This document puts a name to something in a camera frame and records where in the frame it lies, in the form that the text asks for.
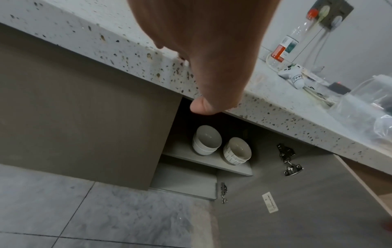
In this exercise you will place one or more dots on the clear plastic bag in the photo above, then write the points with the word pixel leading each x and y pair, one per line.
pixel 384 128

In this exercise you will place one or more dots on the wooden cabinet panel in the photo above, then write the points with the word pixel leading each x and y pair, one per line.
pixel 373 179

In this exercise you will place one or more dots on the clear plastic container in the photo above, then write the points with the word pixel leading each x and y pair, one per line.
pixel 358 106

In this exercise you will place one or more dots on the grey cabinet shelf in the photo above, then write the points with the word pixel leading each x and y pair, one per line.
pixel 208 162

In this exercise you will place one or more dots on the clear bottle red cap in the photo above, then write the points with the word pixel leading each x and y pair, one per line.
pixel 289 44

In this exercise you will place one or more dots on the ribbed white bowl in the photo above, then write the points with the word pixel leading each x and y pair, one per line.
pixel 230 158

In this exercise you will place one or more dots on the closed grey cabinet door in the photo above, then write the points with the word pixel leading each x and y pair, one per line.
pixel 79 116

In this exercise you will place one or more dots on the small metal door hinge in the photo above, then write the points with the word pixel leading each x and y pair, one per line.
pixel 223 191

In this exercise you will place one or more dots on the grey wall socket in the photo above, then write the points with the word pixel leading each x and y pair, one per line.
pixel 344 8

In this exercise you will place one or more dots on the white bowl beige inside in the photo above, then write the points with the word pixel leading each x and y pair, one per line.
pixel 239 149

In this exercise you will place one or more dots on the large white plug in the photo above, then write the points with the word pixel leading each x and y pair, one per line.
pixel 324 13

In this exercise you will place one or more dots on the person's left hand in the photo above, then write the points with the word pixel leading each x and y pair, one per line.
pixel 208 36

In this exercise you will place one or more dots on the black device red light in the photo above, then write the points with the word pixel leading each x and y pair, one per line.
pixel 338 87

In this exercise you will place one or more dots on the open grey cabinet door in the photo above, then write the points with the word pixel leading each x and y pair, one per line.
pixel 306 208

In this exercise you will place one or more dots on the large metal door hinge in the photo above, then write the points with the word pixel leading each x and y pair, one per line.
pixel 288 158

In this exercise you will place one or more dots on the white game controller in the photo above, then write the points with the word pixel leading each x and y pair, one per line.
pixel 294 73

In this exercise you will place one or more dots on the small white plug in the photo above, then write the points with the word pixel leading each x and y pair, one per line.
pixel 337 21

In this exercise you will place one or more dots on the white label sticker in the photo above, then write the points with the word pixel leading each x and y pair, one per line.
pixel 270 202

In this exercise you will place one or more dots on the plain white bowl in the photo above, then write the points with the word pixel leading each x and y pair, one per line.
pixel 208 136
pixel 202 150

